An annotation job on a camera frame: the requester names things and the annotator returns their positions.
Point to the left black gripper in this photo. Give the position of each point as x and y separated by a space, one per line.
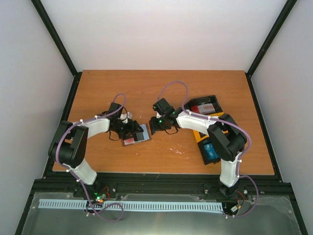
132 128

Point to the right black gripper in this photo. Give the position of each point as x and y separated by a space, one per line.
154 127

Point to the brown leather card holder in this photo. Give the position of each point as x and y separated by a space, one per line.
146 135

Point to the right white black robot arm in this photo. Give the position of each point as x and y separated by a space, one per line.
229 177

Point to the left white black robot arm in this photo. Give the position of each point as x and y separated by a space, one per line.
69 143

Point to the red white credit card stack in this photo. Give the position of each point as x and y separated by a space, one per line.
204 109

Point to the black yellow card tray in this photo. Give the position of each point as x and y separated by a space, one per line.
219 129

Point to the left controller board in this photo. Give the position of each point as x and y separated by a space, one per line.
103 195

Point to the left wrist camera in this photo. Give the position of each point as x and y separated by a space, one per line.
125 117

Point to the light blue cable duct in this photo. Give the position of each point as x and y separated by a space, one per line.
133 206

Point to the metal base plate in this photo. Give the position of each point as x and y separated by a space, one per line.
269 215

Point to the black aluminium frame rail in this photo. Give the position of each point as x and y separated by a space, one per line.
203 186

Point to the left black frame post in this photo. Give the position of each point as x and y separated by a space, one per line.
39 7

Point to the black frame post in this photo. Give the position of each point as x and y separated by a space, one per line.
283 15
39 7

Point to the right black frame post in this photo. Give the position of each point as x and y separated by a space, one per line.
283 15

